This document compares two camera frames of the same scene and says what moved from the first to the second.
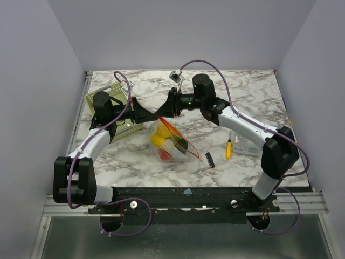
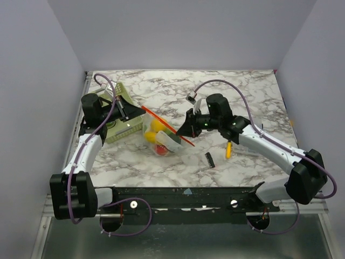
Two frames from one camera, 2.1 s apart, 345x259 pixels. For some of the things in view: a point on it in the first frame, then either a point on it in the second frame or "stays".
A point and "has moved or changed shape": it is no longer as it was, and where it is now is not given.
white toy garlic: [169, 146] to [170, 142]
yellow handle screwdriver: [229, 147] stays
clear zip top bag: [167, 144] has moved or changed shape
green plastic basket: [117, 91] stays
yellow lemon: [163, 131] to [156, 125]
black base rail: [185, 205] stays
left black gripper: [141, 115] to [126, 110]
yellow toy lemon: [158, 141] to [150, 136]
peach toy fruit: [164, 155] to [161, 150]
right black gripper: [174, 102] to [192, 124]
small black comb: [210, 160] stays
